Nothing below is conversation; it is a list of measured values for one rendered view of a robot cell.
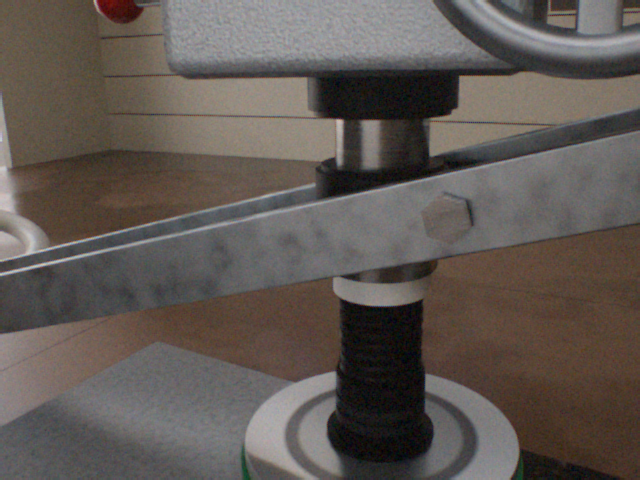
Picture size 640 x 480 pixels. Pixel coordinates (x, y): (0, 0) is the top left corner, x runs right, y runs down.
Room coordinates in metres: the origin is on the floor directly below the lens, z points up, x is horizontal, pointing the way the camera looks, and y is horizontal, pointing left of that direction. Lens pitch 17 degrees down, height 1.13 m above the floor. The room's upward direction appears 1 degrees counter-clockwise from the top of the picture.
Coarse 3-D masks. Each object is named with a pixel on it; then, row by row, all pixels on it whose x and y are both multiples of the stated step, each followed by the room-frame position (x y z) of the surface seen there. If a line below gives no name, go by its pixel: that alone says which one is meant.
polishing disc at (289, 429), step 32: (320, 384) 0.50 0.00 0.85; (448, 384) 0.50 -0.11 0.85; (256, 416) 0.45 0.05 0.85; (288, 416) 0.45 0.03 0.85; (320, 416) 0.45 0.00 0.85; (448, 416) 0.44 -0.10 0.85; (480, 416) 0.44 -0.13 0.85; (256, 448) 0.41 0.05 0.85; (288, 448) 0.40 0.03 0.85; (320, 448) 0.40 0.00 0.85; (448, 448) 0.40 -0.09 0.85; (480, 448) 0.40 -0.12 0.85; (512, 448) 0.40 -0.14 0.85
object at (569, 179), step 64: (576, 128) 0.43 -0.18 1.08; (384, 192) 0.36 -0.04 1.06; (448, 192) 0.35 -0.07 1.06; (512, 192) 0.34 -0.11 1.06; (576, 192) 0.32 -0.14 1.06; (64, 256) 0.59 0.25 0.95; (128, 256) 0.43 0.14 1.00; (192, 256) 0.41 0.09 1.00; (256, 256) 0.39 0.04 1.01; (320, 256) 0.38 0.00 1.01; (384, 256) 0.36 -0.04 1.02; (448, 256) 0.35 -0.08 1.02; (0, 320) 0.48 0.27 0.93; (64, 320) 0.45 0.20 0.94
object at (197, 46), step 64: (192, 0) 0.35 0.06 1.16; (256, 0) 0.33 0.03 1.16; (320, 0) 0.32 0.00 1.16; (384, 0) 0.31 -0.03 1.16; (512, 0) 0.29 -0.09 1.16; (192, 64) 0.35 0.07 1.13; (256, 64) 0.34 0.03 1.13; (320, 64) 0.33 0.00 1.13; (384, 64) 0.31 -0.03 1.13; (448, 64) 0.30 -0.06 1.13
